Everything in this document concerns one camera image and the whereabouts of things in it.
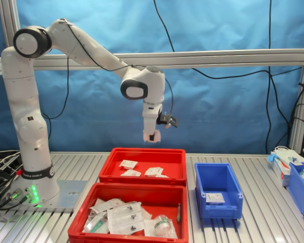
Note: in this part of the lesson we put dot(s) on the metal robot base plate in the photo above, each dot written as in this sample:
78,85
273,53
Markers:
71,192

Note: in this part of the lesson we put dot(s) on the white Fuhrmann bandage packet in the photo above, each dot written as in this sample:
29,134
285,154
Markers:
124,174
153,171
128,164
214,198
157,135
163,176

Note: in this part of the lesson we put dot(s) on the white medical carton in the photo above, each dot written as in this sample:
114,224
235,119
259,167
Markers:
281,173

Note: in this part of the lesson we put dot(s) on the green capped needle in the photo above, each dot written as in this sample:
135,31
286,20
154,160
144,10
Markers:
179,213

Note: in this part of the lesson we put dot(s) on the stack of face masks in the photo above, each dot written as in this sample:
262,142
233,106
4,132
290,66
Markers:
287,153

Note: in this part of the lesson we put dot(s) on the aluminium profile frame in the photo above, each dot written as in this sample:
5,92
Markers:
218,59

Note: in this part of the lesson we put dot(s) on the blue open-front storage bin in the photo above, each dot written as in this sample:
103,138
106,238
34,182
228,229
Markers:
218,177
299,187

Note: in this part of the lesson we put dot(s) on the bandage packet clear side up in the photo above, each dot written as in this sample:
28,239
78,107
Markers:
134,172

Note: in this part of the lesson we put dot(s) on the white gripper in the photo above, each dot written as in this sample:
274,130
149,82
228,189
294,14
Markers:
150,119

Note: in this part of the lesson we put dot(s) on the green syringe package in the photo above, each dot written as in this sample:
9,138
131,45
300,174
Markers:
96,223

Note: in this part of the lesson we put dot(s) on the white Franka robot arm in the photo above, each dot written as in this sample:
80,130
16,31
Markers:
22,101

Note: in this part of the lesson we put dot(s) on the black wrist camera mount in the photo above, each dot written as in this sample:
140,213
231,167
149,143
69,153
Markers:
168,120

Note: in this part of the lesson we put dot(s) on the clear plastic pouch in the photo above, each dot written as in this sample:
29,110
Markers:
147,213

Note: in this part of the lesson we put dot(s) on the white printed paper pouch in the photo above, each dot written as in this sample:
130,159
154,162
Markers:
109,204

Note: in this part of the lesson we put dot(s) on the blue curtain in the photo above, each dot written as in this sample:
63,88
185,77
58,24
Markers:
218,114

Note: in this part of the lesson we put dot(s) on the strip of needle blister packs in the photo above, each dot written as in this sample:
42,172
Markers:
124,217

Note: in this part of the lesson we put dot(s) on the red plastic crate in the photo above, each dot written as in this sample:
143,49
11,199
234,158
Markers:
167,197
142,155

